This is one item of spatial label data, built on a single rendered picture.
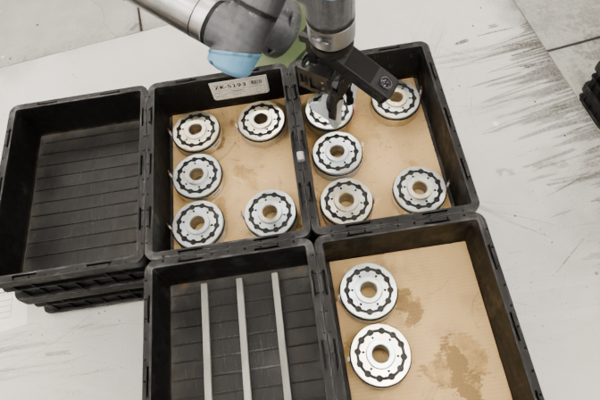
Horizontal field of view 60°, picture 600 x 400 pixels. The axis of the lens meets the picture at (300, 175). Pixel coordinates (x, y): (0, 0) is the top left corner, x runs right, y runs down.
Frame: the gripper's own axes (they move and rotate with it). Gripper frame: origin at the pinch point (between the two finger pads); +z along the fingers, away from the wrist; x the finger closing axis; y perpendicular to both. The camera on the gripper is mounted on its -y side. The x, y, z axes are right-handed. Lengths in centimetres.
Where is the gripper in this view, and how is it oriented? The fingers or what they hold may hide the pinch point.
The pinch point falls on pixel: (345, 113)
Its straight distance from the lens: 99.8
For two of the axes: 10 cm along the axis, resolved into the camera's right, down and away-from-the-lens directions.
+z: 0.9, 4.7, 8.8
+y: -8.6, -4.0, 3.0
